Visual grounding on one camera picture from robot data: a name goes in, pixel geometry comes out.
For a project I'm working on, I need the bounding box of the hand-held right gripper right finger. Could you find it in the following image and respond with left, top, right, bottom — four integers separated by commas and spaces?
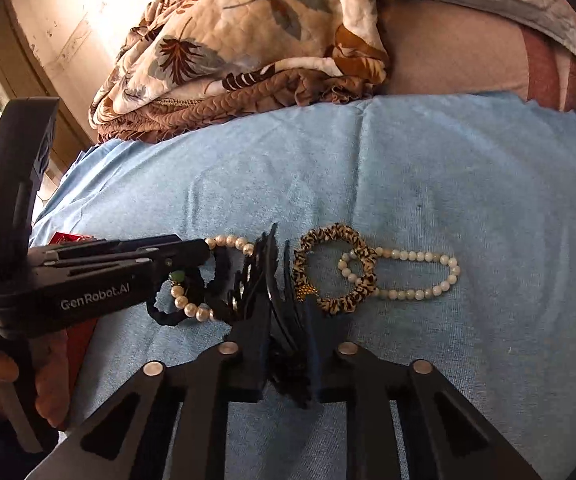
307, 300, 542, 480

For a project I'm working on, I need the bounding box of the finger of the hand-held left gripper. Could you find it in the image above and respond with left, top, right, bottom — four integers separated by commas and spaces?
66, 258, 171, 286
30, 235, 213, 267

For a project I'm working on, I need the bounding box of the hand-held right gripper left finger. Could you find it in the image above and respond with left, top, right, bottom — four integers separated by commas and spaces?
28, 304, 275, 480

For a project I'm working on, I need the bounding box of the black scrunchie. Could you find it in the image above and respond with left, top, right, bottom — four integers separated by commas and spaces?
147, 249, 235, 330

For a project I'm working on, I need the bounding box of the pearl bracelet with green bead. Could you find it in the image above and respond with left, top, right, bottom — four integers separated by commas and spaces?
169, 235, 257, 324

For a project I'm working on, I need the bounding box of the black hair claw clip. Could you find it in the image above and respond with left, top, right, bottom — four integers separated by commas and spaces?
207, 222, 319, 407

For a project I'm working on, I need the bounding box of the person's left hand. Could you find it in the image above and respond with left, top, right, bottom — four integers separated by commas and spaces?
0, 332, 71, 429

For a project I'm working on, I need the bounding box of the red box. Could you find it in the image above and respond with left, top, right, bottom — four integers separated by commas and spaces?
48, 231, 99, 426

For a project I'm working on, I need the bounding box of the leopard print scrunchie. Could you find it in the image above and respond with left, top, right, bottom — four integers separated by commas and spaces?
291, 223, 380, 317

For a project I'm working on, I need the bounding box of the blue towel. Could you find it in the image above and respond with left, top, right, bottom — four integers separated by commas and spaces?
26, 92, 576, 480

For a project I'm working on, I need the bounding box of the leaf print blanket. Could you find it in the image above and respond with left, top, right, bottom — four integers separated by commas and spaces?
88, 0, 395, 146

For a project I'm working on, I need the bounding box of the brown bed sheet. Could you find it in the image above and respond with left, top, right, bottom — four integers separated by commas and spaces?
381, 0, 576, 113

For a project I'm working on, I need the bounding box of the white pearl necklace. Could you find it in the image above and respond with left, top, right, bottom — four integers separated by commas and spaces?
337, 247, 462, 302

